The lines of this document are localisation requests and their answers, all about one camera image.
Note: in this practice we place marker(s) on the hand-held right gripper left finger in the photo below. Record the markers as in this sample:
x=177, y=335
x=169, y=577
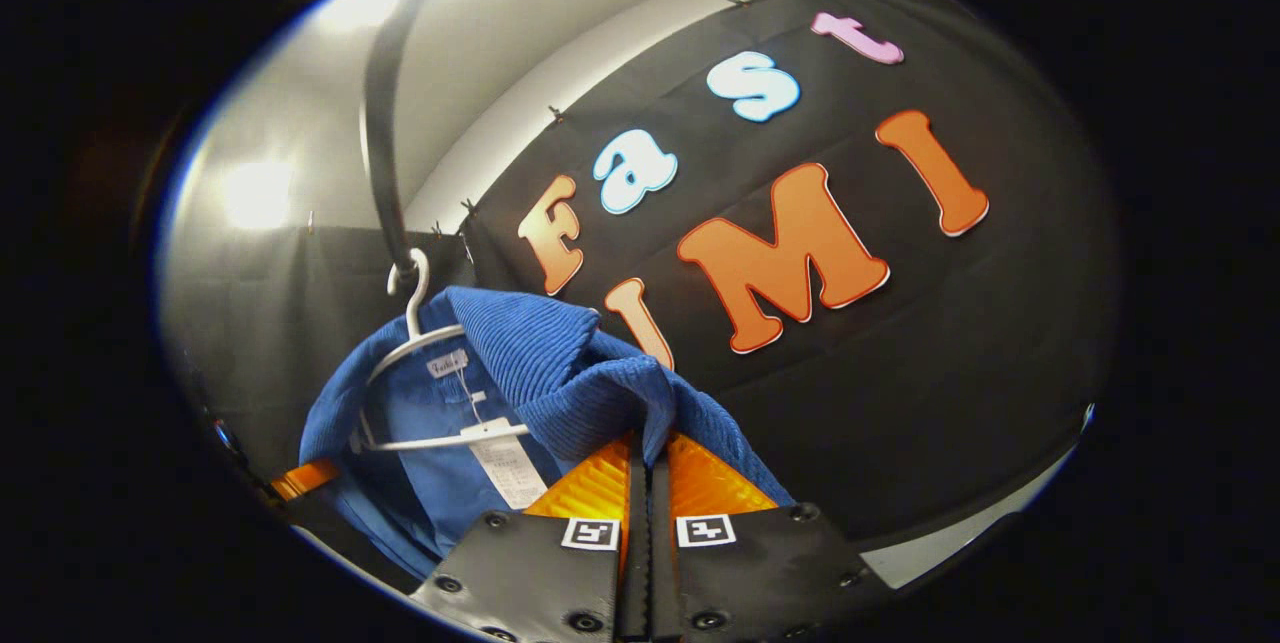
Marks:
x=560, y=573

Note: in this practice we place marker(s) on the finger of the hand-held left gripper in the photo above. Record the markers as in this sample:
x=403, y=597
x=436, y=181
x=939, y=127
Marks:
x=305, y=478

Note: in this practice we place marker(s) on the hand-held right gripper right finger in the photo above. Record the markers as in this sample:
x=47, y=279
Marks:
x=740, y=573

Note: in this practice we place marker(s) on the white clothes hanger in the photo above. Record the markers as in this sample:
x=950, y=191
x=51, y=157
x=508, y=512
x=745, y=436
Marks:
x=420, y=442

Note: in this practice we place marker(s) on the ceiling light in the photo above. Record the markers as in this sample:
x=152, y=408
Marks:
x=258, y=193

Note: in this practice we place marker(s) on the black backdrop cloth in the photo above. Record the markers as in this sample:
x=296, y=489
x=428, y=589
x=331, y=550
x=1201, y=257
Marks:
x=950, y=343

